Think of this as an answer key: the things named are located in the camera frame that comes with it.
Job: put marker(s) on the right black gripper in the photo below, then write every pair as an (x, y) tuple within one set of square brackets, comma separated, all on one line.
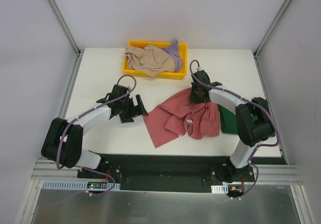
[(196, 96)]

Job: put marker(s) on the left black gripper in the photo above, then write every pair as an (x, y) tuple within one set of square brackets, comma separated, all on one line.
[(134, 107)]

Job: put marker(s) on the green t shirt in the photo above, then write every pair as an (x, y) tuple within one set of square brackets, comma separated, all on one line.
[(228, 121)]

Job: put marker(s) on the pink t shirt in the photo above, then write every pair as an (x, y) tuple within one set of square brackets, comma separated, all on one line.
[(177, 116)]

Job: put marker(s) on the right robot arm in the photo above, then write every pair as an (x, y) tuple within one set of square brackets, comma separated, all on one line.
[(238, 163)]

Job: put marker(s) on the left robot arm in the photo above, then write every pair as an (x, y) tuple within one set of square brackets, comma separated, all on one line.
[(64, 139)]

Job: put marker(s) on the purple t shirt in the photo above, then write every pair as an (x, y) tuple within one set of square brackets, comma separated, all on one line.
[(173, 51)]

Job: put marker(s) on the beige t shirt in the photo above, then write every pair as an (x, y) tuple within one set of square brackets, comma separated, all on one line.
[(150, 60)]

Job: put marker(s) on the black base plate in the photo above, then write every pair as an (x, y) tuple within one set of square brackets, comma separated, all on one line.
[(193, 184)]

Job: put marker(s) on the right white cable duct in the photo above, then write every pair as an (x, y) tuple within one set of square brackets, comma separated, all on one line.
[(220, 189)]

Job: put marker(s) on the white cable duct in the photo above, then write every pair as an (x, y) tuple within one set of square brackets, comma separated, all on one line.
[(220, 189), (79, 185)]

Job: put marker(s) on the left white cable duct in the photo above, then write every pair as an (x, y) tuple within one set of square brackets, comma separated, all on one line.
[(79, 185)]

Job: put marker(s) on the left aluminium frame post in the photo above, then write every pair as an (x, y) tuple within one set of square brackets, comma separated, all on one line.
[(64, 27)]

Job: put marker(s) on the aluminium frame post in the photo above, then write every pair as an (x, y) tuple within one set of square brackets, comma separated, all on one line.
[(64, 27), (277, 18)]

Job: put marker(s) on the right aluminium frame post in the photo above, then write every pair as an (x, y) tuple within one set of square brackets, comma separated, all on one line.
[(277, 18)]

